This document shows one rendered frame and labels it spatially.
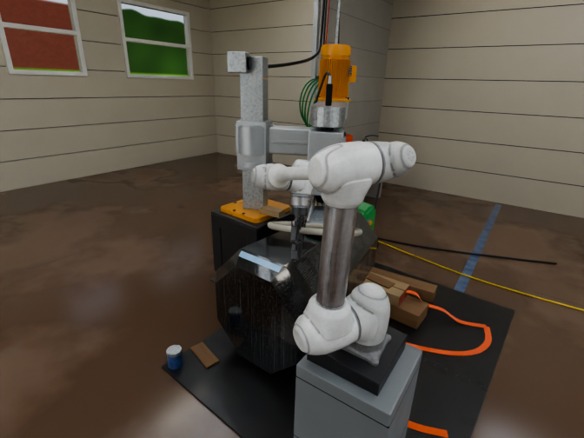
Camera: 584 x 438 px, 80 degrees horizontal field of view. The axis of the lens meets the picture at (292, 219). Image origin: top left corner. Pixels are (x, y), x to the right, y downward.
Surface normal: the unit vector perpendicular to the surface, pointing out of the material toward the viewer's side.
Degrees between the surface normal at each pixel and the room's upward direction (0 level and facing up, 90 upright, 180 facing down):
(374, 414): 90
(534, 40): 90
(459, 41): 90
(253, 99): 90
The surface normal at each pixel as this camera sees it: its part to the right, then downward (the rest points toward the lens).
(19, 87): 0.82, 0.23
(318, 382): -0.57, 0.29
